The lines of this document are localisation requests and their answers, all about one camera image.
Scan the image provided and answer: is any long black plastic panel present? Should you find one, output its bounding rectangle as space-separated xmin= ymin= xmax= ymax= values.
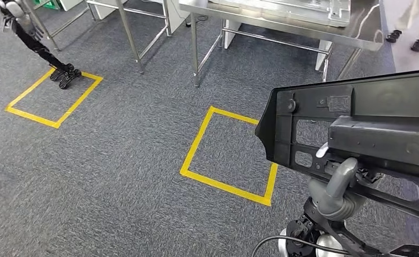
xmin=255 ymin=68 xmax=419 ymax=224

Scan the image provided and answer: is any white cabinet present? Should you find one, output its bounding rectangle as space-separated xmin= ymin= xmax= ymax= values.
xmin=88 ymin=0 xmax=192 ymax=35

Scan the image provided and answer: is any green plastic crate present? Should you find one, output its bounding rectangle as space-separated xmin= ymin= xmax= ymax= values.
xmin=32 ymin=0 xmax=61 ymax=10

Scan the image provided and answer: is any stamped aluminium plate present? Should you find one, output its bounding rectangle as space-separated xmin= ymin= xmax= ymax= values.
xmin=209 ymin=0 xmax=352 ymax=27

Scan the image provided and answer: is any stainless steel workbench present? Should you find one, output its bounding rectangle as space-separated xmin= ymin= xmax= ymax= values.
xmin=178 ymin=0 xmax=385 ymax=88

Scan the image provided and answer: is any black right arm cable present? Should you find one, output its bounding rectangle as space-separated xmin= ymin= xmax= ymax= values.
xmin=250 ymin=236 xmax=352 ymax=257

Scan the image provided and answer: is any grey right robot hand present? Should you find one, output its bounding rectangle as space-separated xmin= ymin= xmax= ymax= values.
xmin=307 ymin=141 xmax=369 ymax=222

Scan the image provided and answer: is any stainless steel table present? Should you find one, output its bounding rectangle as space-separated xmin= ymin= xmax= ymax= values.
xmin=18 ymin=0 xmax=94 ymax=52
xmin=85 ymin=0 xmax=173 ymax=75

